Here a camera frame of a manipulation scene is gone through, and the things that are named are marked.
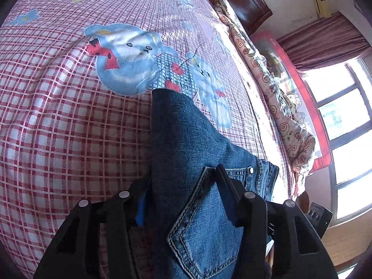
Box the maroon window curtain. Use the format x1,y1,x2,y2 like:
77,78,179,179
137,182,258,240
277,12,371,72

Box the window with dark frame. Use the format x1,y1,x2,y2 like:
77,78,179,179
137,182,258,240
304,59,371,226

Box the blue denim jeans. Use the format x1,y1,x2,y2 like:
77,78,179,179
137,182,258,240
145,89,279,278

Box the floral swirl quilt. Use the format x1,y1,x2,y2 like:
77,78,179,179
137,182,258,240
210,0,316,199

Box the pink plaid bed sheet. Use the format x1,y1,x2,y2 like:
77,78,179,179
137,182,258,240
1,0,292,278

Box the red framed picture board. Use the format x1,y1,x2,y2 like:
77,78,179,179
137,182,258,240
252,31,332,172

